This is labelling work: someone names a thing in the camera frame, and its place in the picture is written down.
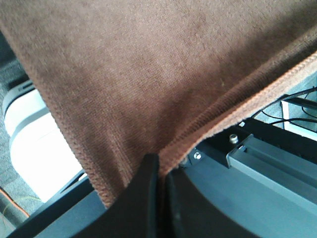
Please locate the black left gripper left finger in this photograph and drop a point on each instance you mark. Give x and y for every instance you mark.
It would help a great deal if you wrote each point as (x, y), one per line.
(76, 211)

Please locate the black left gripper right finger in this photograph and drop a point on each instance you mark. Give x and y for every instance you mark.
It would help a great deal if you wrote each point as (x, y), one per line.
(211, 201)

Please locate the brown microfiber towel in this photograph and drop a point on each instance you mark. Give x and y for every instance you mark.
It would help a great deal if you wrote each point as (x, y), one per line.
(123, 78)

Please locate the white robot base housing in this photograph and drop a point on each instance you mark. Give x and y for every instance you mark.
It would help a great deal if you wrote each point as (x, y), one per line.
(38, 150)

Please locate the grey metal frame bracket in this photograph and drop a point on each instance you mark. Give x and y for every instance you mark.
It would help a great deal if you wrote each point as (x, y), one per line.
(273, 166)

